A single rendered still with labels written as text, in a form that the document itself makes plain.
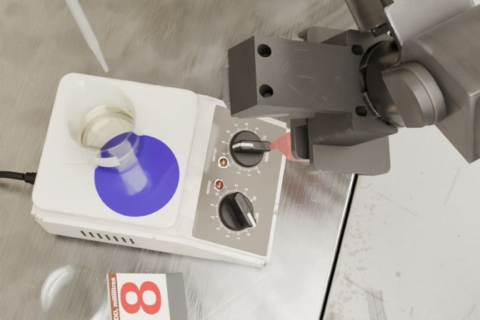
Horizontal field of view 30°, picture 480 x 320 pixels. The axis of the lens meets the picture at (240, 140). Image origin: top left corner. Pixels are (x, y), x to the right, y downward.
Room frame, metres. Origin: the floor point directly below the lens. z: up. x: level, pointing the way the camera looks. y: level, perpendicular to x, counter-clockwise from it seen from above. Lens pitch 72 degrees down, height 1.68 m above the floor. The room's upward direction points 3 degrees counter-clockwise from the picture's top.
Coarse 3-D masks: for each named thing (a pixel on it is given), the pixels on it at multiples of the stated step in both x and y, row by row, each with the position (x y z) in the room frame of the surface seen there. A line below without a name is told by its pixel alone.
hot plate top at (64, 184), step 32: (64, 96) 0.27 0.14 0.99; (160, 96) 0.27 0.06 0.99; (192, 96) 0.27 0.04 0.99; (64, 128) 0.24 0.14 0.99; (160, 128) 0.24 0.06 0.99; (192, 128) 0.24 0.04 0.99; (64, 160) 0.22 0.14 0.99; (32, 192) 0.19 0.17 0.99; (64, 192) 0.19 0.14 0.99; (96, 192) 0.19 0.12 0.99; (128, 224) 0.16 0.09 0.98; (160, 224) 0.16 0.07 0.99
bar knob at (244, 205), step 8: (240, 192) 0.19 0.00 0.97; (224, 200) 0.18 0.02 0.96; (232, 200) 0.18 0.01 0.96; (240, 200) 0.18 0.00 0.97; (248, 200) 0.19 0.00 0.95; (224, 208) 0.18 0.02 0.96; (232, 208) 0.18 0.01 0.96; (240, 208) 0.18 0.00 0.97; (248, 208) 0.18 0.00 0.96; (224, 216) 0.17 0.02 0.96; (232, 216) 0.17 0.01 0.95; (240, 216) 0.17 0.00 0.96; (248, 216) 0.17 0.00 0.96; (224, 224) 0.17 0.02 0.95; (232, 224) 0.17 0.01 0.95; (240, 224) 0.17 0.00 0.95; (248, 224) 0.16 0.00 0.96
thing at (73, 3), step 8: (72, 0) 0.25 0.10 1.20; (72, 8) 0.25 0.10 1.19; (80, 8) 0.25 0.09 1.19; (80, 16) 0.25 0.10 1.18; (80, 24) 0.25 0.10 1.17; (88, 24) 0.25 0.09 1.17; (88, 32) 0.25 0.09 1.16; (88, 40) 0.25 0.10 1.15; (96, 40) 0.25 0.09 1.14; (96, 48) 0.25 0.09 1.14; (96, 56) 0.25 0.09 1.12; (104, 64) 0.25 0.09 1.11
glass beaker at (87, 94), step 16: (80, 96) 0.25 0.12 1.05; (96, 96) 0.25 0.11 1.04; (112, 96) 0.25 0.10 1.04; (128, 96) 0.24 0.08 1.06; (80, 112) 0.24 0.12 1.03; (80, 144) 0.21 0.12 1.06; (112, 144) 0.20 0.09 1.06; (128, 144) 0.21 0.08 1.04; (96, 160) 0.20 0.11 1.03; (112, 160) 0.20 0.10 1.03; (128, 160) 0.21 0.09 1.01
